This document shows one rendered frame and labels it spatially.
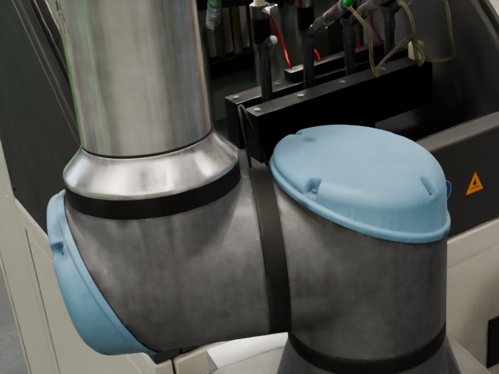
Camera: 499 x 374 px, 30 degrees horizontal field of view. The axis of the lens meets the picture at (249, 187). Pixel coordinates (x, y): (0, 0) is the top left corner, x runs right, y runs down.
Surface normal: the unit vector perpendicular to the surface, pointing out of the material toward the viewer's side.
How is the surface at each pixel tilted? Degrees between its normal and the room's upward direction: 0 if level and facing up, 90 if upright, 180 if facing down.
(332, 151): 8
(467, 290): 90
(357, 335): 90
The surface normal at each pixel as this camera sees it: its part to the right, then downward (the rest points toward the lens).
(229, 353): -0.09, -0.88
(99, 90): -0.37, 0.39
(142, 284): -0.03, 0.29
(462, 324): 0.52, 0.37
